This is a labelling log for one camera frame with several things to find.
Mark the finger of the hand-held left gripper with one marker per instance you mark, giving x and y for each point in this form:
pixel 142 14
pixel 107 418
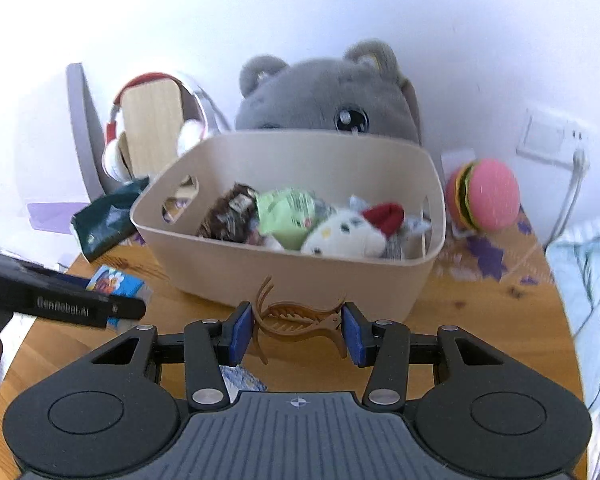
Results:
pixel 25 276

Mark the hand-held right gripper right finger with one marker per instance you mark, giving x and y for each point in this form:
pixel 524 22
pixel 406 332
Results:
pixel 355 335

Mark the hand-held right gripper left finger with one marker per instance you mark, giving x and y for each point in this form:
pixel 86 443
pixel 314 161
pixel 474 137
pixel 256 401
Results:
pixel 241 332

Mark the brown hair claw clip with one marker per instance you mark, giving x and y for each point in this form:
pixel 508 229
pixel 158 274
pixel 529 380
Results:
pixel 290 327

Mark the blue cartoon card box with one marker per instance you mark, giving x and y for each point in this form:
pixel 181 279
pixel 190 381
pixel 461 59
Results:
pixel 115 280

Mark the beige plastic storage bin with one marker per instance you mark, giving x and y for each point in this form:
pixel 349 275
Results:
pixel 290 280

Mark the brown scrunchie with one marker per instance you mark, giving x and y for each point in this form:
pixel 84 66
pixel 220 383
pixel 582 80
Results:
pixel 225 220

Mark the green snack packet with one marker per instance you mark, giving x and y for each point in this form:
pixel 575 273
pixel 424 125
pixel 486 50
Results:
pixel 285 215

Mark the wooden desktop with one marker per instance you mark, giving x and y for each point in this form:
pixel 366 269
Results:
pixel 480 320

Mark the blue white tissue pack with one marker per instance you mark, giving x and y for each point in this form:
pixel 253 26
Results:
pixel 242 379

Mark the dark green tissue pack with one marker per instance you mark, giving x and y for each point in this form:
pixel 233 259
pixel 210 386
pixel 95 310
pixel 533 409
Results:
pixel 105 220

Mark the pink white headphones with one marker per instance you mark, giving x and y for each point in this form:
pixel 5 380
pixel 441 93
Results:
pixel 112 160

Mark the purple white cabinet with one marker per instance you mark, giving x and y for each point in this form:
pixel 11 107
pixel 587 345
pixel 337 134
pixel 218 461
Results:
pixel 82 130

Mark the pink burger toy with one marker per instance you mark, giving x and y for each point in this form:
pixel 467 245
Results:
pixel 490 195

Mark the wooden headphone stand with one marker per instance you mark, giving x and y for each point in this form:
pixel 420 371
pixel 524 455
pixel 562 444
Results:
pixel 152 125

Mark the light blue quilt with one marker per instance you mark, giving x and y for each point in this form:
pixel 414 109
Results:
pixel 562 270

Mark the grey plush toy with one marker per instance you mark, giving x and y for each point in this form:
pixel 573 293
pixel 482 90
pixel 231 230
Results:
pixel 305 95

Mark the white wall socket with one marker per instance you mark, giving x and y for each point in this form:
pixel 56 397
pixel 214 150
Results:
pixel 540 132

